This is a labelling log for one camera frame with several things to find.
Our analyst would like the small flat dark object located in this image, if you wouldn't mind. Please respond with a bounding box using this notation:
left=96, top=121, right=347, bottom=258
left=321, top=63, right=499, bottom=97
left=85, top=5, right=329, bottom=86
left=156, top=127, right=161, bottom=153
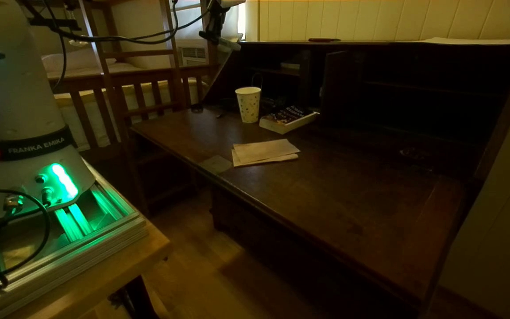
left=306, top=35, right=344, bottom=43

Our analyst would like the white wall vent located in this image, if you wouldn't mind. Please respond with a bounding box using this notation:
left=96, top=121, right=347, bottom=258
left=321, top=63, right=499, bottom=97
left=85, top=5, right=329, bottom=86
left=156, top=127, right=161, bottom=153
left=177, top=42, right=211, bottom=67

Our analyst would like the white dotted paper cup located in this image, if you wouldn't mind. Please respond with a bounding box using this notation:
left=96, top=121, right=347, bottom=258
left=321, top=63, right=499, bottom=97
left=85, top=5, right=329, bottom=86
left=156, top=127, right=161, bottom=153
left=234, top=84, right=264, bottom=125

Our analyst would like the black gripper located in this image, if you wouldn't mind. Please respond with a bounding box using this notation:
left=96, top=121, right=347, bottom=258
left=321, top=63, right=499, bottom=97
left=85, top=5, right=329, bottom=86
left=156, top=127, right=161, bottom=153
left=200, top=0, right=236, bottom=42

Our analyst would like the white paper sheet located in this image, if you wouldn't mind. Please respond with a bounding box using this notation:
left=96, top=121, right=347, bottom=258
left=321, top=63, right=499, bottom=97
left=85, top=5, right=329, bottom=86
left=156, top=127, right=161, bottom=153
left=423, top=35, right=510, bottom=47

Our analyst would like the light wooden robot table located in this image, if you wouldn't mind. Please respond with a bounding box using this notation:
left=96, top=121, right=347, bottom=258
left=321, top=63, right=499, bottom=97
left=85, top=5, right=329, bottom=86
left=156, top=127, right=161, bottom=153
left=4, top=219, right=172, bottom=319

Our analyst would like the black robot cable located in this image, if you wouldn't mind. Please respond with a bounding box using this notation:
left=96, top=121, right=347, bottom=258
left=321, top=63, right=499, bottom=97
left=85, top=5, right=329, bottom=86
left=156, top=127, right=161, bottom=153
left=0, top=0, right=221, bottom=293

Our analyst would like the dark wooden secretary desk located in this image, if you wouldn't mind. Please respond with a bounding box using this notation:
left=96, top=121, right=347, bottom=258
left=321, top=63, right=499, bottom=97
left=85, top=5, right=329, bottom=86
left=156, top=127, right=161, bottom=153
left=126, top=35, right=510, bottom=315

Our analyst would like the wooden slatted chair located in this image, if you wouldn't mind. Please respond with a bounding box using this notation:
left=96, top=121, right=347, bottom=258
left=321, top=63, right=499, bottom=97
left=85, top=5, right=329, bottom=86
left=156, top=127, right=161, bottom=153
left=46, top=0, right=216, bottom=152

